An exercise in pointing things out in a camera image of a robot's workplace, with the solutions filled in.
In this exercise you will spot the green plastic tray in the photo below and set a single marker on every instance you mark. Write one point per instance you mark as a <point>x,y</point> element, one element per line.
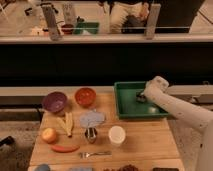
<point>130,107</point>

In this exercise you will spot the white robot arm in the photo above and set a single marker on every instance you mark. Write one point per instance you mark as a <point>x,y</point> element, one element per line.
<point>197,117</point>

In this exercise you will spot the orange bowl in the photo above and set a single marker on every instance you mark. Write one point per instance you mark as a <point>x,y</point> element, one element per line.
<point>85,96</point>

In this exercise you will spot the blue grey cloth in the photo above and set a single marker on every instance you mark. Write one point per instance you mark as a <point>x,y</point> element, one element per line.
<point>91,119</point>

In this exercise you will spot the metal cup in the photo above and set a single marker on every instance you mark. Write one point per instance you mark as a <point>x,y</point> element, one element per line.
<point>91,134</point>

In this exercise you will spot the white plastic cup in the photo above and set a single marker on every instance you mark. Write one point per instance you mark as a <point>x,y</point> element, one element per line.
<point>116,135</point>

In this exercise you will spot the purple bowl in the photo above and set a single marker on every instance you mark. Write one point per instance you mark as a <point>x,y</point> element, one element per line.
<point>54,102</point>

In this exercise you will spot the background green bin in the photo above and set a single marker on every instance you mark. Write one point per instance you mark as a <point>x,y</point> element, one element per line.
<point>91,27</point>

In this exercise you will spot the seated person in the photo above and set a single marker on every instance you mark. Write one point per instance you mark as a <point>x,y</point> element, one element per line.
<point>121,9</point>

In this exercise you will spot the background red bowl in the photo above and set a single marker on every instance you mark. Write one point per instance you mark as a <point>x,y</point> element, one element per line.
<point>67,28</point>

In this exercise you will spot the silver fork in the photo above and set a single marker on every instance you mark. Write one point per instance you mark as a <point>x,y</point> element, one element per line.
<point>89,154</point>

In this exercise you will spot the red apple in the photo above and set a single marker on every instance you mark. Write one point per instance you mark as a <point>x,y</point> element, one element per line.
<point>49,135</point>

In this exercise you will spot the brown snack pile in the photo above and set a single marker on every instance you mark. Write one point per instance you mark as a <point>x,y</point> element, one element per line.
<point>124,168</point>

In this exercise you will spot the blue flat object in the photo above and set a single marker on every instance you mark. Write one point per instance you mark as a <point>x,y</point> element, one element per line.
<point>80,169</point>

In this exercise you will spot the dark rectangular object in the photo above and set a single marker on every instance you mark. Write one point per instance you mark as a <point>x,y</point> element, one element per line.
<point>164,169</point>

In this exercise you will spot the blue round object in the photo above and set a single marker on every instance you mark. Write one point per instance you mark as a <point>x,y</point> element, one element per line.
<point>42,167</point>

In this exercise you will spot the black object on floor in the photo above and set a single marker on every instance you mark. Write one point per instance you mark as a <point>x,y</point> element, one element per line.
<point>7,141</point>

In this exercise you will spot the right metal post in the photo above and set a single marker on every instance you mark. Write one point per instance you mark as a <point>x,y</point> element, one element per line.
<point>152,20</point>

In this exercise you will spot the metal post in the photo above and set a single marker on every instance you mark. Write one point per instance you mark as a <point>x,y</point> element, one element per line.
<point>54,32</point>
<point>152,20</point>

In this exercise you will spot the left metal post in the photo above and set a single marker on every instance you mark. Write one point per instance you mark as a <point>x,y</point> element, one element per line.
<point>54,32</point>

